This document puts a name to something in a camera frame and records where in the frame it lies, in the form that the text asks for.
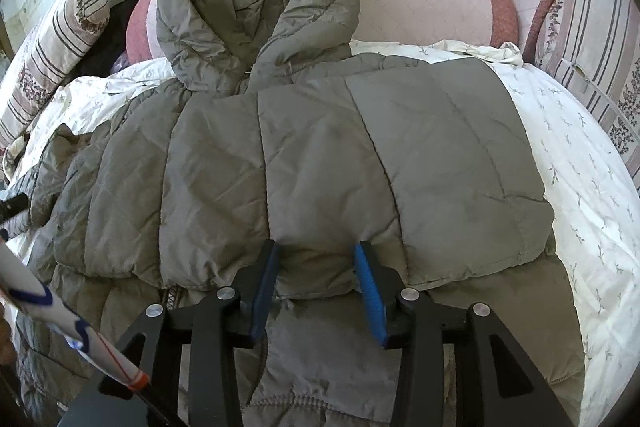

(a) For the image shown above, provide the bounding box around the dark cloth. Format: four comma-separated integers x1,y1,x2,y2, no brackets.
75,0,162,78

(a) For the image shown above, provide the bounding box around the striped floral pillow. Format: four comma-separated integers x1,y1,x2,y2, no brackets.
0,0,126,152

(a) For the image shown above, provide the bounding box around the white rod with blue print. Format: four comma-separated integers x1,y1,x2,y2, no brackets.
0,237,186,427

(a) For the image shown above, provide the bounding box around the striped floral cushion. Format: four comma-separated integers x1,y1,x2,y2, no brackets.
535,0,640,192

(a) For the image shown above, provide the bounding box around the white floral bedsheet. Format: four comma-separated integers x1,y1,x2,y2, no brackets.
0,39,640,427

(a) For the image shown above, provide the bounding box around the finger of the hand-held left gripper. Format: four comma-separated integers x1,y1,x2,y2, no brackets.
0,193,29,224

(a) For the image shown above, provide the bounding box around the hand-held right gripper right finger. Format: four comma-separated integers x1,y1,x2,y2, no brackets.
353,240,574,427

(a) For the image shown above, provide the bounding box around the olive hooded puffer jacket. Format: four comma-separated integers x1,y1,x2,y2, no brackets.
15,0,586,427

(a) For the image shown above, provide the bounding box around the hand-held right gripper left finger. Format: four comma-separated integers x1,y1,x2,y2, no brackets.
97,239,280,427

